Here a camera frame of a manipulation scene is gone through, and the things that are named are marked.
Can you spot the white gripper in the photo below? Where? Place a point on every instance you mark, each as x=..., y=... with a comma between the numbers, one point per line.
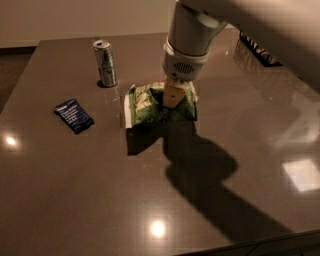
x=180, y=67

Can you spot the green jalapeno chip bag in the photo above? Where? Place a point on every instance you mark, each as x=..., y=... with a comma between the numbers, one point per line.
x=143, y=105

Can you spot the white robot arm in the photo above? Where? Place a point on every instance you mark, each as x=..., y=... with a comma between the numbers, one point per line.
x=288, y=29

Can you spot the silver redbull can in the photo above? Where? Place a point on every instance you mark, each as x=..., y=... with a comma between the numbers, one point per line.
x=104, y=57

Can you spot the dark blue snack packet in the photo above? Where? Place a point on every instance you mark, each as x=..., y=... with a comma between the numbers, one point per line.
x=74, y=115

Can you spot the black wire basket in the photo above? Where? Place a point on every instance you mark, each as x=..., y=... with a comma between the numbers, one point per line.
x=264, y=57

